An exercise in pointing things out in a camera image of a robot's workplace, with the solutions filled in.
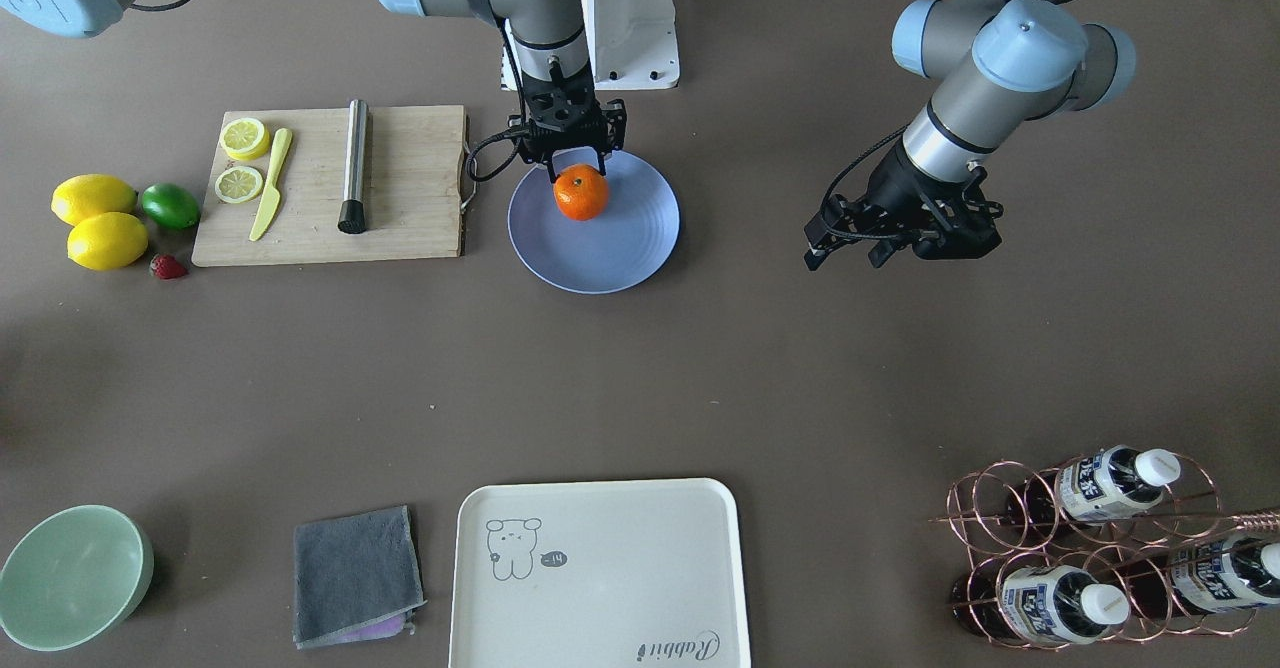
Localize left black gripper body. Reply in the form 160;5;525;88
861;143;961;241

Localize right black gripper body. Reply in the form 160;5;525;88
540;113;607;161

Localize orange mandarin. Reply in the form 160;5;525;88
552;163;611;221

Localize blue plate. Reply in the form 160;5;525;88
507;150;681;296

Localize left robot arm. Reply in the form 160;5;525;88
805;0;1137;270

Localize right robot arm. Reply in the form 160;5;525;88
3;0;626;179

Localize wooden cutting board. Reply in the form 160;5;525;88
192;106;468;267

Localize steel muddler black tip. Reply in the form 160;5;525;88
337;99;371;235

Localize yellow plastic knife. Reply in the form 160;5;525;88
248;127;294;241

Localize lemon half near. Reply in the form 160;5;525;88
212;165;265;203

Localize tea bottle top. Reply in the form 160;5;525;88
1004;445;1181;539

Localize tea bottle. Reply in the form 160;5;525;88
1004;445;1181;539
1117;535;1279;619
948;566;1132;649

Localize cream rabbit tray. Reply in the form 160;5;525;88
448;479;753;667

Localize green lime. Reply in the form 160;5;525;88
140;182;201;230

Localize red strawberry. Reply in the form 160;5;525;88
148;253;189;280

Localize grey folded cloth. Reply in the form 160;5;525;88
293;505;426;650

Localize yellow lemon near strawberry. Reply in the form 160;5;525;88
67;212;148;271

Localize yellow lemon outer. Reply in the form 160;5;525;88
50;173;138;227

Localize green bowl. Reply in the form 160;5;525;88
1;505;154;653

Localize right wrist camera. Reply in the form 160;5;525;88
507;90;627;165

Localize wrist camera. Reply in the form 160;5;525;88
507;90;627;165
911;165;1005;261

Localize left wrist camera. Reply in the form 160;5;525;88
911;165;1005;261

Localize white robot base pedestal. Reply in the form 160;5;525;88
581;0;680;91

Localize copper wire bottle rack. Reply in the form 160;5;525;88
940;454;1277;651

